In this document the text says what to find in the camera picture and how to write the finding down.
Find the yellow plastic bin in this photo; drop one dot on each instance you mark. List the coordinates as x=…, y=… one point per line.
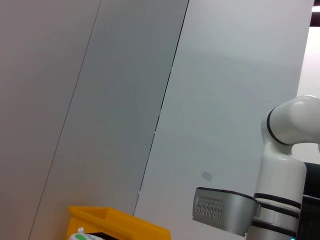
x=120, y=222

